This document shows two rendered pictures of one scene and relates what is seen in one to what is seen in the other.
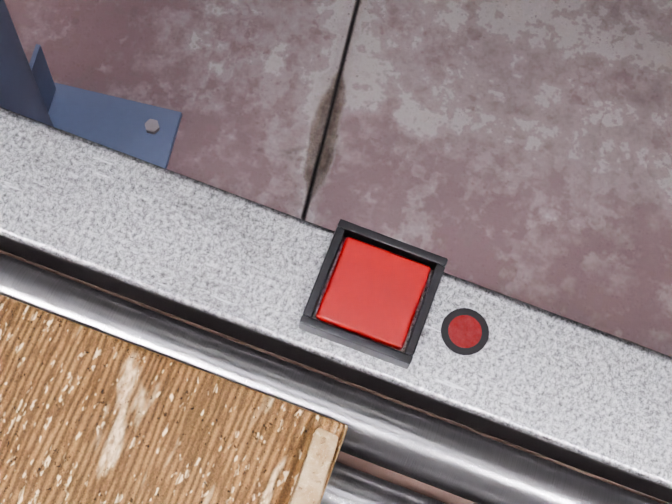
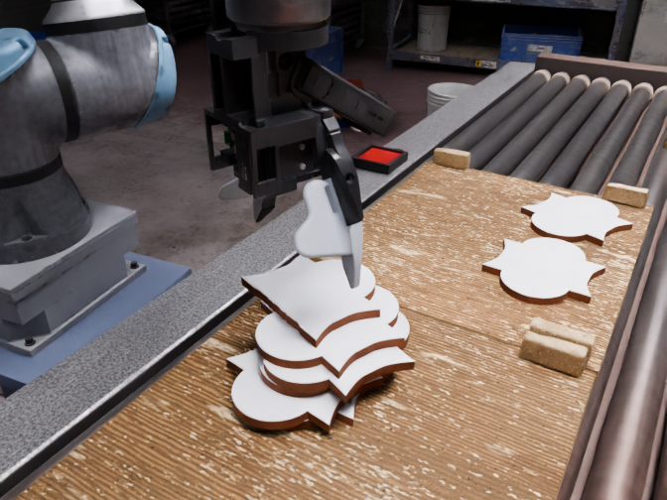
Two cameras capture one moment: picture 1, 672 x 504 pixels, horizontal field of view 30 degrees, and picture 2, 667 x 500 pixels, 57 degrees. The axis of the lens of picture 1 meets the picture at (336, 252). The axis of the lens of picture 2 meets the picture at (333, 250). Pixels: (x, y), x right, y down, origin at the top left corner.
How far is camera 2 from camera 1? 1.01 m
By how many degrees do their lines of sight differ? 55
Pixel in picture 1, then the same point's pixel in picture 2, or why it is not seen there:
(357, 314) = (387, 158)
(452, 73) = not seen: hidden behind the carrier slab
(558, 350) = (404, 140)
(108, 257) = not seen: hidden behind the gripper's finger
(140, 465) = (443, 191)
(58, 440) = (431, 205)
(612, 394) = (421, 135)
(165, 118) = not seen: outside the picture
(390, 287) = (378, 153)
